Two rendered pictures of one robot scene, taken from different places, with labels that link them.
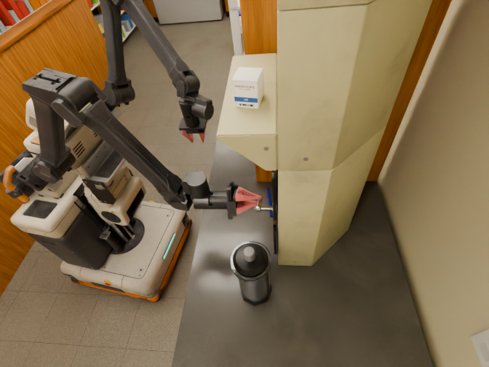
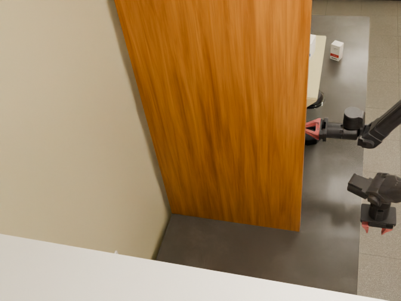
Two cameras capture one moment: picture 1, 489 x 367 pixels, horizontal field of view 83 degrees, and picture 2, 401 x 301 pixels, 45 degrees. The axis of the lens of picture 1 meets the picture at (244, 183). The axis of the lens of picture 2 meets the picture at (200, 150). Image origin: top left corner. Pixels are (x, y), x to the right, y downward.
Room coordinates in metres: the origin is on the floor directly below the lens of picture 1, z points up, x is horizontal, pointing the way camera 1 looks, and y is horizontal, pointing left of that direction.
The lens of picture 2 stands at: (1.81, -0.17, 2.46)
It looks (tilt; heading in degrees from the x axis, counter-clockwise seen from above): 46 degrees down; 191
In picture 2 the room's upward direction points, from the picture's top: 10 degrees counter-clockwise
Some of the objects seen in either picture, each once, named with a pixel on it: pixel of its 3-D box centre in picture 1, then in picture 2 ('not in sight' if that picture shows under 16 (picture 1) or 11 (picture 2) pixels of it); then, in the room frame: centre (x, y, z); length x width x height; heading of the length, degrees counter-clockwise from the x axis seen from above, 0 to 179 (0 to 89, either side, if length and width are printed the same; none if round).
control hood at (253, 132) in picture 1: (252, 106); (302, 76); (0.56, -0.05, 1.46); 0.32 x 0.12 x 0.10; 169
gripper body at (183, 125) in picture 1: (191, 119); (379, 209); (0.90, 0.16, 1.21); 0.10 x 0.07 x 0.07; 80
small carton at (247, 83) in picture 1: (248, 87); (305, 46); (0.51, -0.04, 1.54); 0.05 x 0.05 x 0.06; 68
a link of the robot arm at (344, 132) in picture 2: (202, 198); (349, 130); (0.53, 0.13, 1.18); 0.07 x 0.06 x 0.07; 79
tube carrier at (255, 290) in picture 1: (253, 274); (309, 116); (0.32, 0.01, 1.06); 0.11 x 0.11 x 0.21
